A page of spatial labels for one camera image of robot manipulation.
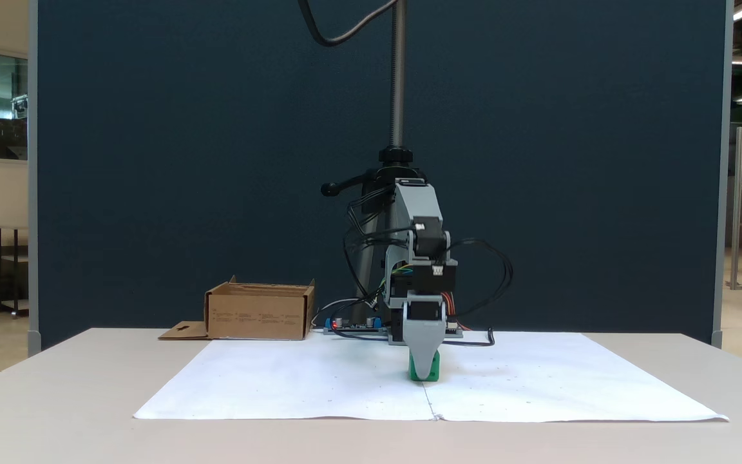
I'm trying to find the grey hanging cable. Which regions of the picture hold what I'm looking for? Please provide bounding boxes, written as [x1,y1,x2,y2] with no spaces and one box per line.
[298,0,400,48]

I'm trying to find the black shelf cart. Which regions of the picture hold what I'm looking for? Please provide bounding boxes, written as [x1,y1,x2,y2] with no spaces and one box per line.
[0,225,29,319]

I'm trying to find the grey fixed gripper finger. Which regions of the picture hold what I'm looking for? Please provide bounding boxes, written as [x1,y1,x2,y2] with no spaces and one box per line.
[404,324,446,378]

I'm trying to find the black wire bundle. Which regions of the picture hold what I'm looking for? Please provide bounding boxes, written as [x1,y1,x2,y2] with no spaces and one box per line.
[342,186,404,311]

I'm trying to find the green dice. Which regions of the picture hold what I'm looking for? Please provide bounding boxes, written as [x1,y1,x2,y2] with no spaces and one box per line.
[408,350,441,383]

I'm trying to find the wall window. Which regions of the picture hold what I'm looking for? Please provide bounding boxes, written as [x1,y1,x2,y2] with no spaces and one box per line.
[0,44,29,168]

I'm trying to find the black camera stand with pole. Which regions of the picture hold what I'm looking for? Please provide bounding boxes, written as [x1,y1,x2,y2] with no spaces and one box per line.
[320,0,431,323]

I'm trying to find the dark blue partition panel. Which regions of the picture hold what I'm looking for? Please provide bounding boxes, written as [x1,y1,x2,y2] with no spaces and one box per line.
[28,0,734,356]

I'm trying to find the thin black wire loop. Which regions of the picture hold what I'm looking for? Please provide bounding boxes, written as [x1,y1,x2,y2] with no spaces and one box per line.
[446,238,514,318]

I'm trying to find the black cable on table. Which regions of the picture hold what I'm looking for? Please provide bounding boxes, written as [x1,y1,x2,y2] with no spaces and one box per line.
[439,327,496,348]

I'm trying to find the brown cardboard box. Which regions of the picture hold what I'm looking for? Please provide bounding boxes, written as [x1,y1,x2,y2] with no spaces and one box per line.
[158,276,316,342]

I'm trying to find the circuit board with blue parts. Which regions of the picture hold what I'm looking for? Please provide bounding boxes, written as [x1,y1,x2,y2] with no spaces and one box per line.
[323,315,389,336]

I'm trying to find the white paper sheet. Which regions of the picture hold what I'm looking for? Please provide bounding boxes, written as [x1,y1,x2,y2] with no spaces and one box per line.
[133,332,730,424]

